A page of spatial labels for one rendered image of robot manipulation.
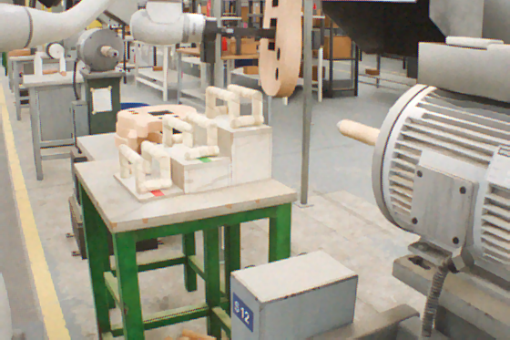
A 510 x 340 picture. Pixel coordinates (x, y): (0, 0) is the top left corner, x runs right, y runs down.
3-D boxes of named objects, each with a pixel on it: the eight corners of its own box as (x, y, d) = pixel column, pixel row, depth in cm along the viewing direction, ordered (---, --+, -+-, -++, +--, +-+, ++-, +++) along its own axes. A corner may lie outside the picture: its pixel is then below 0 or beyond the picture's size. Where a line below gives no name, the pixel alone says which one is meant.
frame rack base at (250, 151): (272, 179, 176) (273, 127, 172) (231, 187, 168) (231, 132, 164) (231, 159, 199) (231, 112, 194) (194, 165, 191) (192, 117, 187)
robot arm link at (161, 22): (182, 46, 148) (186, 1, 145) (127, 45, 145) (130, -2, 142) (180, 44, 159) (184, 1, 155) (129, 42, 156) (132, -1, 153)
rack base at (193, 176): (232, 186, 169) (232, 158, 167) (184, 195, 161) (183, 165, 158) (194, 164, 191) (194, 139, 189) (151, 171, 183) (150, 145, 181)
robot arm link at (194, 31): (182, 44, 149) (203, 45, 150) (185, 12, 147) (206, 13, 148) (181, 43, 158) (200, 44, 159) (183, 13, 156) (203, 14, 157)
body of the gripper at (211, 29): (200, 41, 158) (231, 43, 160) (203, 42, 150) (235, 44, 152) (202, 16, 157) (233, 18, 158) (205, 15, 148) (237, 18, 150)
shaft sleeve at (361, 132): (410, 159, 90) (417, 142, 90) (399, 155, 88) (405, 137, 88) (348, 138, 105) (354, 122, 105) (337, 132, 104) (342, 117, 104)
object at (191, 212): (289, 383, 184) (298, 191, 164) (136, 433, 158) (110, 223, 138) (218, 306, 237) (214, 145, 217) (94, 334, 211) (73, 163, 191)
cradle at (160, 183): (174, 189, 161) (173, 178, 161) (138, 194, 156) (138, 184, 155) (169, 185, 164) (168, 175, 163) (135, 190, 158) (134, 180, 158)
